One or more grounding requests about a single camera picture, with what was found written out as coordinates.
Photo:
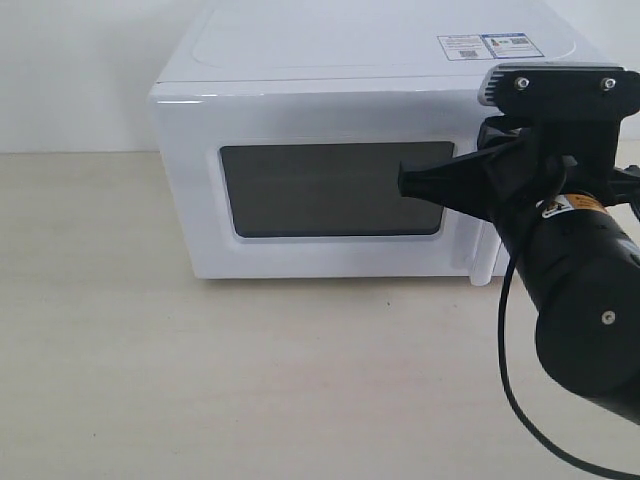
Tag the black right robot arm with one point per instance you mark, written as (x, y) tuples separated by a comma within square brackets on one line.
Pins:
[(585, 287)]

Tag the white Midea microwave body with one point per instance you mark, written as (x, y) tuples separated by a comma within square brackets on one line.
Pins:
[(249, 72)]

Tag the white blue label sticker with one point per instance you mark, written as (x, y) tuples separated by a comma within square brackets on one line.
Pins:
[(501, 46)]

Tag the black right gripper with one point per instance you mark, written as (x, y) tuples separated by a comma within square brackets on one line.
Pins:
[(521, 165)]

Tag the white microwave door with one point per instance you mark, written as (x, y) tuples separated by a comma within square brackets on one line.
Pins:
[(271, 182)]

